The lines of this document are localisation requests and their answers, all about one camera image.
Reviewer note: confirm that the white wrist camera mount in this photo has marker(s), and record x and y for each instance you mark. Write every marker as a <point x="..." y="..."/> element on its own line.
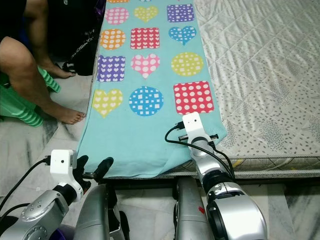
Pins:
<point x="64" y="164"/>
<point x="193" y="126"/>

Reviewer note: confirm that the silver robot right leg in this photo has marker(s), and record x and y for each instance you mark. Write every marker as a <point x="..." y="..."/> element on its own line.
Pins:
<point x="190" y="210"/>

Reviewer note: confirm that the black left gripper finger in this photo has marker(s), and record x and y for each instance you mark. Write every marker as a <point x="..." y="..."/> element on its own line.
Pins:
<point x="82" y="162"/>
<point x="104" y="168"/>

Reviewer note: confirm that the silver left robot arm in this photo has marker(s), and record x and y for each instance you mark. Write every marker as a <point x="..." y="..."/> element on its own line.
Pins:
<point x="37" y="215"/>

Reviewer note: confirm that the green plastic stool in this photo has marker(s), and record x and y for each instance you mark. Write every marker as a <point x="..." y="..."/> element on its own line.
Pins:
<point x="20" y="107"/>

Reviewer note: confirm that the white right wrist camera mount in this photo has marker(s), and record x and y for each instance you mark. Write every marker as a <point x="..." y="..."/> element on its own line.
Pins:
<point x="193" y="126"/>

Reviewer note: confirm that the teal mat with coloured shapes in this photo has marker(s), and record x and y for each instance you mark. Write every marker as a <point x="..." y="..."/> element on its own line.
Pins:
<point x="135" y="135"/>

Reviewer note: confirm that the black bed frame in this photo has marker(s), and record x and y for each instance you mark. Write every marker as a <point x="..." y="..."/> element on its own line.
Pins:
<point x="280" y="181"/>

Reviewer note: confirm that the silver robot leg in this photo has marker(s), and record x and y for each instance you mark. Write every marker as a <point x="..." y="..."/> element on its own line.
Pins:
<point x="100" y="215"/>
<point x="190" y="210"/>

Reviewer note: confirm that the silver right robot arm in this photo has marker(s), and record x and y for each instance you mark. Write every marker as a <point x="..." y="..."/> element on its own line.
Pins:
<point x="235" y="205"/>

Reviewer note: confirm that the silver robot left leg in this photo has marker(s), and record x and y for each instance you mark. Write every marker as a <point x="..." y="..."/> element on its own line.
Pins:
<point x="100" y="215"/>

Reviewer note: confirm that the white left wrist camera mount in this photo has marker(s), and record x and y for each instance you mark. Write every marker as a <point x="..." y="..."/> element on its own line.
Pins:
<point x="64" y="164"/>

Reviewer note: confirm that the white quilted mattress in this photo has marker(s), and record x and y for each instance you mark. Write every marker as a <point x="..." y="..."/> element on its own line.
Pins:
<point x="265" y="75"/>

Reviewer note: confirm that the adult in black shorts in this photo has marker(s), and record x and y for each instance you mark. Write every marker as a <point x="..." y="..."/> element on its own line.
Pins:
<point x="30" y="65"/>

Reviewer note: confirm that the black handbag with silver buckle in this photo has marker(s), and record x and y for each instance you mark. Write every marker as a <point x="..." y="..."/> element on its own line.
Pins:
<point x="80" y="45"/>

